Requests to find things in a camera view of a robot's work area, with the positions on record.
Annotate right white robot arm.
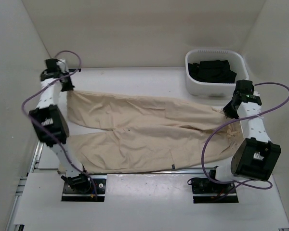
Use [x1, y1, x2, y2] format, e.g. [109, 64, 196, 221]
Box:
[207, 80, 281, 193]

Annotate white plastic basket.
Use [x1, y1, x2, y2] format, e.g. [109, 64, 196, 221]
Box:
[185, 49, 249, 97]

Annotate aluminium front rail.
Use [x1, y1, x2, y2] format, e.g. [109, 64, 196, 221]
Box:
[92, 167, 204, 176]

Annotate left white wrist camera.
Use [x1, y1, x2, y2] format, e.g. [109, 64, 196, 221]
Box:
[57, 59, 69, 73]

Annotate aluminium rail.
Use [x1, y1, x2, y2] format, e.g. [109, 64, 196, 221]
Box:
[92, 167, 204, 176]
[26, 141, 43, 177]

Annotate aluminium left rail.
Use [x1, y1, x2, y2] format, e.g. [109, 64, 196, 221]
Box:
[26, 141, 43, 177]

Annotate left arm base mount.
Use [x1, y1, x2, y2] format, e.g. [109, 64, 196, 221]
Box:
[61, 175, 107, 202]

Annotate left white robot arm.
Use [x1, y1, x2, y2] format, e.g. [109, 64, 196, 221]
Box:
[28, 58, 92, 193]

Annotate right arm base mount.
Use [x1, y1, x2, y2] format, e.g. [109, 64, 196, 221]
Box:
[187, 178, 239, 204]

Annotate black clothes in basket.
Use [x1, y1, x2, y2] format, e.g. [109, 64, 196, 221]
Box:
[188, 60, 237, 84]

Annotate beige trousers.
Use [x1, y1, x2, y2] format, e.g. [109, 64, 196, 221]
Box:
[67, 91, 243, 173]

